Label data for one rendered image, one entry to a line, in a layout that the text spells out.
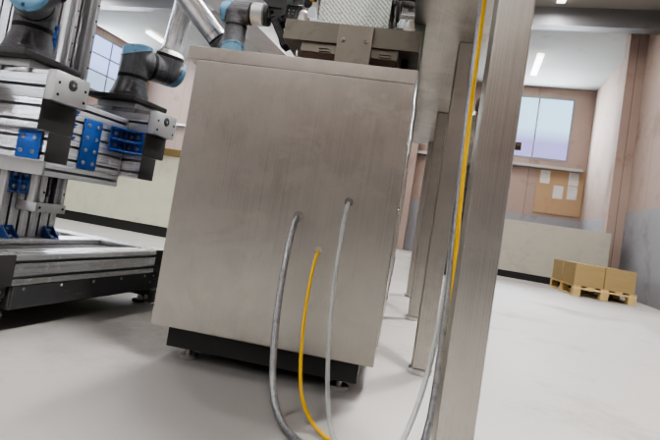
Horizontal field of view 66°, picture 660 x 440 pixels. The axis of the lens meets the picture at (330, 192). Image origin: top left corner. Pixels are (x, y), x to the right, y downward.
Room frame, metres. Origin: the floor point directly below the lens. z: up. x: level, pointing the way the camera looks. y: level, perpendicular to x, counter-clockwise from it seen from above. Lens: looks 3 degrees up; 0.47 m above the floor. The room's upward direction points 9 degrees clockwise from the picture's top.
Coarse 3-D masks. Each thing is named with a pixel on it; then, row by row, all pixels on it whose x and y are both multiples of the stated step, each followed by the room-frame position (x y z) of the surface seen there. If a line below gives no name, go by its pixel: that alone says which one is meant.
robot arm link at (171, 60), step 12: (180, 12) 2.08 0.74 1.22; (168, 24) 2.11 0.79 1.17; (180, 24) 2.09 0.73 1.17; (168, 36) 2.10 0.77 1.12; (180, 36) 2.11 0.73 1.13; (168, 48) 2.11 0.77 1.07; (180, 48) 2.13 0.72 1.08; (168, 60) 2.10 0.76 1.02; (180, 60) 2.13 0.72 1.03; (168, 72) 2.11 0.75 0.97; (180, 72) 2.15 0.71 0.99; (168, 84) 2.16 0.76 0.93
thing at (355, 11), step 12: (324, 0) 1.65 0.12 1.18; (336, 0) 1.65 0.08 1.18; (348, 0) 1.64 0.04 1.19; (360, 0) 1.64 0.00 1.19; (372, 0) 1.63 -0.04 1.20; (384, 0) 1.62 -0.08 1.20; (324, 12) 1.65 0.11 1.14; (336, 12) 1.65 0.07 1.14; (348, 12) 1.64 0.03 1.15; (360, 12) 1.63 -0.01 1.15; (372, 12) 1.63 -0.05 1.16; (384, 12) 1.62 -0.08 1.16; (348, 24) 1.64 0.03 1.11; (360, 24) 1.63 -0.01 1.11; (372, 24) 1.63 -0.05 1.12; (384, 24) 1.62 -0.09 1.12
